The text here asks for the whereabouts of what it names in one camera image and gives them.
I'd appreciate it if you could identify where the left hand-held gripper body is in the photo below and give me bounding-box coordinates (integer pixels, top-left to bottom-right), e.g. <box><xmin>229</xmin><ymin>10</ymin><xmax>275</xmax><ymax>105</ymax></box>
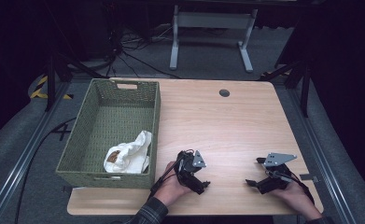
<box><xmin>175</xmin><ymin>149</ymin><xmax>208</xmax><ymax>188</ymax></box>

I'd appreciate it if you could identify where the bundle of floor cables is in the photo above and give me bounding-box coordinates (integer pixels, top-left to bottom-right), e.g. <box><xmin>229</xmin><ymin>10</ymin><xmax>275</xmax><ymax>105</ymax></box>
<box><xmin>105</xmin><ymin>22</ymin><xmax>182</xmax><ymax>79</ymax></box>

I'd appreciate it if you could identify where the green woven basket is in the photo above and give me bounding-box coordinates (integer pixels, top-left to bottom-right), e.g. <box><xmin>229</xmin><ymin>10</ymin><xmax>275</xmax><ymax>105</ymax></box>
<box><xmin>55</xmin><ymin>77</ymin><xmax>161</xmax><ymax>189</ymax></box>

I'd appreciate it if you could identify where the person's left hand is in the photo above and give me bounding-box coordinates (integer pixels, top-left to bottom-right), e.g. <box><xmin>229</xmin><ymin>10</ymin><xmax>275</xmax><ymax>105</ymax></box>
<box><xmin>153</xmin><ymin>161</ymin><xmax>192</xmax><ymax>207</ymax></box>

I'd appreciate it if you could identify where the aluminium floor rail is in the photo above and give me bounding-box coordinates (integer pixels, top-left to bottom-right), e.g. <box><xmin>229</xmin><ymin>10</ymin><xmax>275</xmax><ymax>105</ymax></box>
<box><xmin>287</xmin><ymin>88</ymin><xmax>358</xmax><ymax>224</ymax></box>
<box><xmin>0</xmin><ymin>81</ymin><xmax>73</xmax><ymax>224</ymax></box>

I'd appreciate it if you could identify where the right hand-held gripper black cable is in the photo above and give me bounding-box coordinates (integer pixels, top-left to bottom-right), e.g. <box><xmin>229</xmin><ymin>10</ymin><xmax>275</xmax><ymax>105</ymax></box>
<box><xmin>290</xmin><ymin>172</ymin><xmax>316</xmax><ymax>204</ymax></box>

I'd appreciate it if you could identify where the person's right hand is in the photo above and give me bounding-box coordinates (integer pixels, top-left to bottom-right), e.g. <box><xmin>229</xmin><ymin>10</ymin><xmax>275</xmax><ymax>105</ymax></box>
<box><xmin>270</xmin><ymin>180</ymin><xmax>319</xmax><ymax>217</ymax></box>

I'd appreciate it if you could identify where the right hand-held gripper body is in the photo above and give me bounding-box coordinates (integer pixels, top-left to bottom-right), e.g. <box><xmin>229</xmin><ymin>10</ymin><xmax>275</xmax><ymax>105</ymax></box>
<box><xmin>256</xmin><ymin>152</ymin><xmax>298</xmax><ymax>195</ymax></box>

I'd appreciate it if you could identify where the black metal stand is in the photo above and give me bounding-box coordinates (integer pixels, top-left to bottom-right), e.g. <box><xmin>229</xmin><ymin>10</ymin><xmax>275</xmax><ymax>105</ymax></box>
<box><xmin>259</xmin><ymin>59</ymin><xmax>312</xmax><ymax>119</ymax></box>
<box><xmin>44</xmin><ymin>52</ymin><xmax>106</xmax><ymax>112</ymax></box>

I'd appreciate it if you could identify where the hand-held gripper black cable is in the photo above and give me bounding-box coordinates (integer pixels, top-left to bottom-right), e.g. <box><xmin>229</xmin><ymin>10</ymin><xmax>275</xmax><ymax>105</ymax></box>
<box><xmin>148</xmin><ymin>155</ymin><xmax>186</xmax><ymax>200</ymax></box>
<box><xmin>290</xmin><ymin>172</ymin><xmax>316</xmax><ymax>204</ymax></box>

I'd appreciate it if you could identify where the yellow black floor tape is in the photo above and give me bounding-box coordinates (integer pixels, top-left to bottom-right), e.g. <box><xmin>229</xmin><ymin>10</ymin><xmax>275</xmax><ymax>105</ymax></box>
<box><xmin>30</xmin><ymin>75</ymin><xmax>74</xmax><ymax>101</ymax></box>

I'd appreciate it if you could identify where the white cloth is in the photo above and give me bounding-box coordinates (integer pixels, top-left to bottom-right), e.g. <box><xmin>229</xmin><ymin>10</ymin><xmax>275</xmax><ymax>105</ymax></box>
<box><xmin>103</xmin><ymin>130</ymin><xmax>153</xmax><ymax>175</ymax></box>

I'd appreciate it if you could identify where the left hand-held gripper black cable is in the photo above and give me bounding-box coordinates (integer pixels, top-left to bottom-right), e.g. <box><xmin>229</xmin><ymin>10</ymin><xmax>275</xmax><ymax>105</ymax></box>
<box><xmin>148</xmin><ymin>155</ymin><xmax>186</xmax><ymax>200</ymax></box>

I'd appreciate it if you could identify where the long black floor cable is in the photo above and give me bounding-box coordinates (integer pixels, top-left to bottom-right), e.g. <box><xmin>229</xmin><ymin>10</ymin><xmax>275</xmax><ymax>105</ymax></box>
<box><xmin>13</xmin><ymin>116</ymin><xmax>78</xmax><ymax>224</ymax></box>

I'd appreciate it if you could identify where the white metal desk frame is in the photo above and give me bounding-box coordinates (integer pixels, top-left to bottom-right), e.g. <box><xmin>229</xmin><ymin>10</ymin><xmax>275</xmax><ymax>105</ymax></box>
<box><xmin>169</xmin><ymin>4</ymin><xmax>259</xmax><ymax>74</ymax></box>

